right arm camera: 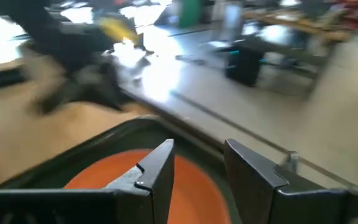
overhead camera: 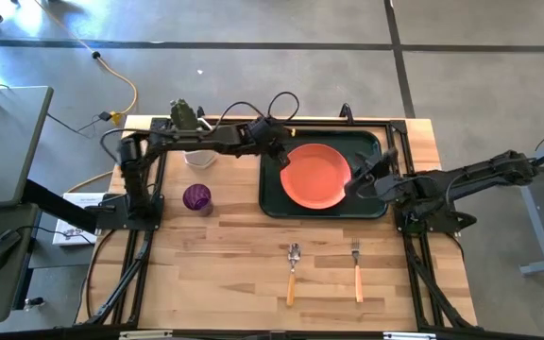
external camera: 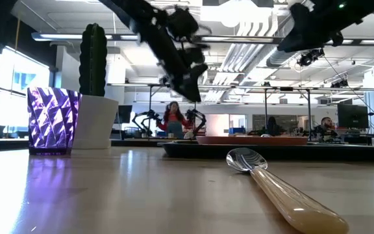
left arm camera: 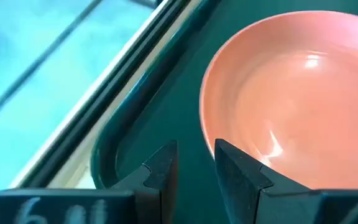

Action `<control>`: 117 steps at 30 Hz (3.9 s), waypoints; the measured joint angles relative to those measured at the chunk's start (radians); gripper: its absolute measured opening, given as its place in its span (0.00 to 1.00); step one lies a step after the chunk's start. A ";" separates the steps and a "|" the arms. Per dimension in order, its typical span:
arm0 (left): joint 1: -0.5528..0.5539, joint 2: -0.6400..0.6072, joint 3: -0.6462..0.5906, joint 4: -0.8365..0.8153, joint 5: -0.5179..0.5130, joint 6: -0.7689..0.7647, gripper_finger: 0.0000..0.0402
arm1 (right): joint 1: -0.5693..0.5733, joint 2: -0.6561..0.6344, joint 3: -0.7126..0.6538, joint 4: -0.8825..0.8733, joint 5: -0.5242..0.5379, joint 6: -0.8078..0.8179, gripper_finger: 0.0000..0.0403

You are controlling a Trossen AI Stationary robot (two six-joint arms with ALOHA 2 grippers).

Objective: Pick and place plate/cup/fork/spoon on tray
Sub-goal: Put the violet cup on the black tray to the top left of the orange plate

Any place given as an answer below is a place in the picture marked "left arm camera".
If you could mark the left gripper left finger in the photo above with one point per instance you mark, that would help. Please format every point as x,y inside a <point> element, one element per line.
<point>158,186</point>

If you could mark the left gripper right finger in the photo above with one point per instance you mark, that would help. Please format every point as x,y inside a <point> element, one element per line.
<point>241,186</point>

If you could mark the pink round plate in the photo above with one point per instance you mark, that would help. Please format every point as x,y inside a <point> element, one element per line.
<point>291,99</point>

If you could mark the dark green tray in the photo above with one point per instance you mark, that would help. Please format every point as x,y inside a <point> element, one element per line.
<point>179,93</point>

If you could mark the black table edge rail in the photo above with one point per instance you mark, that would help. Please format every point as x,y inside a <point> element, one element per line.
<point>104,93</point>

